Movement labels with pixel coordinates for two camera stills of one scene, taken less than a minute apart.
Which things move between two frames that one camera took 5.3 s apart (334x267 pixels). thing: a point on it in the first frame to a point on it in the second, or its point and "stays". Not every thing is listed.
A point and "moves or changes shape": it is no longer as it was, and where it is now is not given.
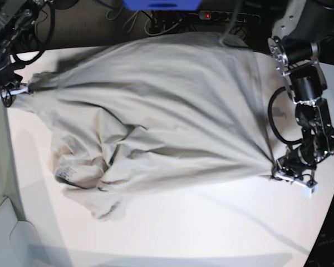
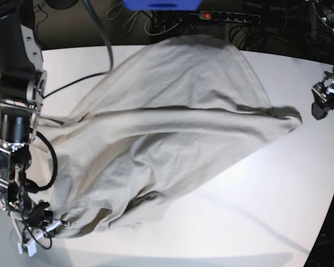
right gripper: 293,167 to 326,92
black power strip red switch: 215,15 stays
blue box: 163,5 stays
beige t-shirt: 173,112 moves or changes shape
